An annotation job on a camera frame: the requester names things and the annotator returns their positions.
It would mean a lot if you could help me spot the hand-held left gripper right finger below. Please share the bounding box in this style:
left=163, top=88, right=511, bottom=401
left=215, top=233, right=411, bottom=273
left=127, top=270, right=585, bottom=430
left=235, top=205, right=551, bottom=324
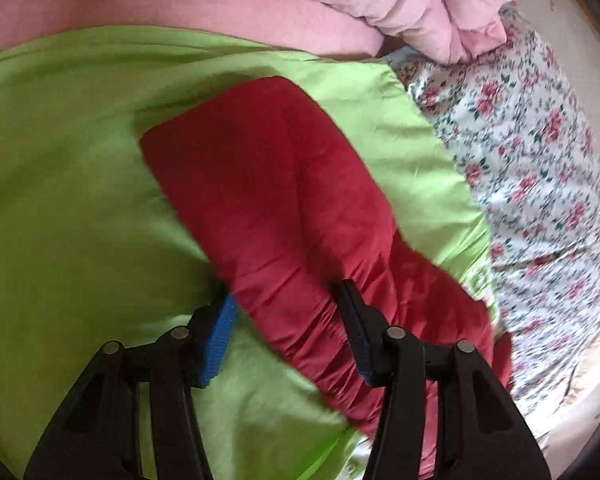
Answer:
left=332, top=279, right=553, bottom=480

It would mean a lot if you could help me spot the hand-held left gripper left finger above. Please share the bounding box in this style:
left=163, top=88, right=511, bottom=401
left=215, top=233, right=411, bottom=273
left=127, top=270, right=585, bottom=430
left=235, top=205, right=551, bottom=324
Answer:
left=22, top=287, right=241, bottom=480

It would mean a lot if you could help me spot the red quilted jacket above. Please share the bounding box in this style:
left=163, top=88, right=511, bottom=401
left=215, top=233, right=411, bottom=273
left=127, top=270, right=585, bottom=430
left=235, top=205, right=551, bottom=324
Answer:
left=139, top=76, right=515, bottom=441

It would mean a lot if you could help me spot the green blanket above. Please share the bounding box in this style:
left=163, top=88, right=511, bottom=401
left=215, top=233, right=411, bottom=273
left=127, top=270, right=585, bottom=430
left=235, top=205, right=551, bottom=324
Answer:
left=0, top=25, right=501, bottom=480

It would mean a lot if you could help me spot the floral quilt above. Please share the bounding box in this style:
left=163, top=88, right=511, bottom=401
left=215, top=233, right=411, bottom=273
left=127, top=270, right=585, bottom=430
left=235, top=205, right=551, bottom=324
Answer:
left=350, top=2, right=600, bottom=480

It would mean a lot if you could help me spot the pink quilt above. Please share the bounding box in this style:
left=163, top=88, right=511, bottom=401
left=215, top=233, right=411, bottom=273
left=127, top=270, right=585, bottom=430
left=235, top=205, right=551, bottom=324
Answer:
left=230, top=0, right=521, bottom=66

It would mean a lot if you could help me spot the pink bed sheet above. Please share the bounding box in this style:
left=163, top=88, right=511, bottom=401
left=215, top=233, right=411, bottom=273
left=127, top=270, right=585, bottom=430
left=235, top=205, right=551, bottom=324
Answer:
left=0, top=0, right=386, bottom=58

